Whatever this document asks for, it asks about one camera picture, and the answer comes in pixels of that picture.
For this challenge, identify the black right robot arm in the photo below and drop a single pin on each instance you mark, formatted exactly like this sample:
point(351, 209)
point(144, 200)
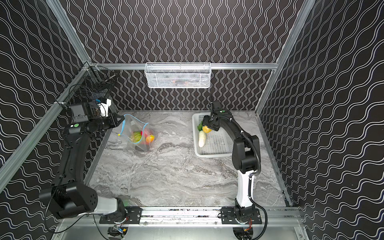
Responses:
point(246, 158)

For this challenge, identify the aluminium frame corner post right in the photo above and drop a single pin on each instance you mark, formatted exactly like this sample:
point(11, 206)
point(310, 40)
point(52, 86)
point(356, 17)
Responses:
point(284, 55)

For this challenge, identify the aluminium back horizontal bar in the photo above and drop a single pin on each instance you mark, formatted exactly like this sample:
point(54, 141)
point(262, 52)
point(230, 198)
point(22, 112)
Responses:
point(190, 66)

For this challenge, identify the green toy cabbage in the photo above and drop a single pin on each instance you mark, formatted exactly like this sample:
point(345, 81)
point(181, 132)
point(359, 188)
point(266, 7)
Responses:
point(136, 137)

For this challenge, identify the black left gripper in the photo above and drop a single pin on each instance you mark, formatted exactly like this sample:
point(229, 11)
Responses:
point(113, 120)

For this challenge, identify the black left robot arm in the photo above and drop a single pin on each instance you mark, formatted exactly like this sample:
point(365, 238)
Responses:
point(68, 196)

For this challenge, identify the pale green toy cucumber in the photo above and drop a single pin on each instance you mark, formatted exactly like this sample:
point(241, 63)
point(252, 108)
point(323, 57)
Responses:
point(202, 135)

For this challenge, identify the aluminium frame corner post left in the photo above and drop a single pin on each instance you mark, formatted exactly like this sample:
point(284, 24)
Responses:
point(65, 23)

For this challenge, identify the yellow toy potato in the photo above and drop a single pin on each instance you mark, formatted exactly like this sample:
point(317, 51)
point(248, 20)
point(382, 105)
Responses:
point(206, 129)

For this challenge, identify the white mesh wall basket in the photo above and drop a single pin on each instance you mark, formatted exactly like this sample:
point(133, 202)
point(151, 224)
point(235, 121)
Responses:
point(178, 79)

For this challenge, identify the aluminium frame corner post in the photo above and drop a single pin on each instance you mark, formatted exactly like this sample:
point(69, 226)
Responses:
point(65, 23)
point(284, 55)

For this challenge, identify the clear zip bag blue zipper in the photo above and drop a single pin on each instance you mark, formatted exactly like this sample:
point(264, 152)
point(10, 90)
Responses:
point(132, 124)

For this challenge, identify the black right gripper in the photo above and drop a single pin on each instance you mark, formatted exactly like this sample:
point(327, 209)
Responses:
point(211, 122)

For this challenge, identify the orange red toy peach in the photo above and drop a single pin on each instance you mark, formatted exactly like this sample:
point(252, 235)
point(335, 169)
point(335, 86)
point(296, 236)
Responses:
point(150, 139)

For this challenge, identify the aluminium left side bar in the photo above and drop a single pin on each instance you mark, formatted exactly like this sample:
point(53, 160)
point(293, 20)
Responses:
point(16, 160)

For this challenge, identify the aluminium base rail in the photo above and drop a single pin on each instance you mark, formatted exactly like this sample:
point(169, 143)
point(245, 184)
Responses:
point(196, 217)

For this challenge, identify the white plastic perforated basket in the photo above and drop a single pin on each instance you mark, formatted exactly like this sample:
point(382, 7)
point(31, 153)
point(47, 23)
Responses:
point(217, 145)

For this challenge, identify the black wire wall basket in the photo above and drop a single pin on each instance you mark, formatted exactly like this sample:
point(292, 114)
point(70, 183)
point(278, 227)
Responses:
point(97, 83)

